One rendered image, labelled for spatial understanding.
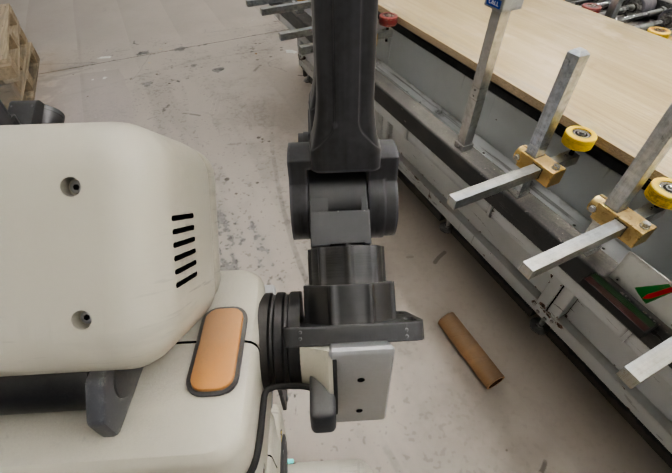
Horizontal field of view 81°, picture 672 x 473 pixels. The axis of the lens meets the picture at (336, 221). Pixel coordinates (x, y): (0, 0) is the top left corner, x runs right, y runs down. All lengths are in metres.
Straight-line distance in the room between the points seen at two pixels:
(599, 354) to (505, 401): 0.37
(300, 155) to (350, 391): 0.21
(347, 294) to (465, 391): 1.38
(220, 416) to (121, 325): 0.09
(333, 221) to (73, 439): 0.24
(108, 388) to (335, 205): 0.22
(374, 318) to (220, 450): 0.15
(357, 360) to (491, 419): 1.38
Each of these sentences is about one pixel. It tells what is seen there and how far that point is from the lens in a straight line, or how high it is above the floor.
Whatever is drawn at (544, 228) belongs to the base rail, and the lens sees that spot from 1.26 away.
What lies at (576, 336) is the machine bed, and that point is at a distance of 1.76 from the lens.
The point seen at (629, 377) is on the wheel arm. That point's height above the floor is 0.85.
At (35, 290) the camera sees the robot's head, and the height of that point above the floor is 1.33.
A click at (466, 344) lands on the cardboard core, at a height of 0.08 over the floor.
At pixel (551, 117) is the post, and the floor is 0.97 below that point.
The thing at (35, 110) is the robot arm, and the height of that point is 1.22.
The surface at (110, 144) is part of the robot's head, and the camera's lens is 0.25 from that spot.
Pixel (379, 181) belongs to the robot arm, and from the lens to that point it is 0.37.
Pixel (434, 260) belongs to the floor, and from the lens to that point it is 1.98.
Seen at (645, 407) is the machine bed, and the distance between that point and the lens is 1.74.
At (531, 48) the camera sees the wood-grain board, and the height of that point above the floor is 0.90.
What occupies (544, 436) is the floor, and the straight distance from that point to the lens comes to 1.73.
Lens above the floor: 1.51
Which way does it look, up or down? 46 degrees down
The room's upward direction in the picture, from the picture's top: straight up
